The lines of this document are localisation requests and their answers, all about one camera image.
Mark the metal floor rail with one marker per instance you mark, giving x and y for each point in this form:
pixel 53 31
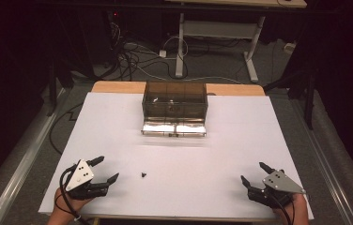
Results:
pixel 328 162
pixel 24 162

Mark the black stand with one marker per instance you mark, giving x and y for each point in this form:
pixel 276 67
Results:
pixel 307 93
pixel 52 84

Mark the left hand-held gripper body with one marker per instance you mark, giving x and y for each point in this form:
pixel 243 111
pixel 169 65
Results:
pixel 79 176

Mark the white sheet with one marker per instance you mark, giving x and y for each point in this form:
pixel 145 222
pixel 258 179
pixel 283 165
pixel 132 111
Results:
pixel 177 162

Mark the person's right hand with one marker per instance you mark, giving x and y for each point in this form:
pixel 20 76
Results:
pixel 298 206

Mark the white power adapter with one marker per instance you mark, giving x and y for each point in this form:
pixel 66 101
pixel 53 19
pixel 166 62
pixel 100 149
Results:
pixel 162 53

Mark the clear brown drawer box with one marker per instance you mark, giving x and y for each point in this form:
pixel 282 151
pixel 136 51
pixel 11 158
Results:
pixel 174 106

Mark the person's left hand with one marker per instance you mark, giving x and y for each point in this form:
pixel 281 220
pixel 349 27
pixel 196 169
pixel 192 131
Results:
pixel 61 203

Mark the small black screw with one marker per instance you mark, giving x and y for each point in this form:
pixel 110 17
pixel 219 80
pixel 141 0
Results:
pixel 143 175

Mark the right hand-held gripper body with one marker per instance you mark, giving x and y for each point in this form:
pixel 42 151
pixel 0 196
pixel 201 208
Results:
pixel 279 184

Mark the white desk with metal legs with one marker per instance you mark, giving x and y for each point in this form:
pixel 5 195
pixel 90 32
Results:
pixel 221 29

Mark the white floor socket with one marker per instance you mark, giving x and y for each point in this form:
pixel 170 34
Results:
pixel 289 47

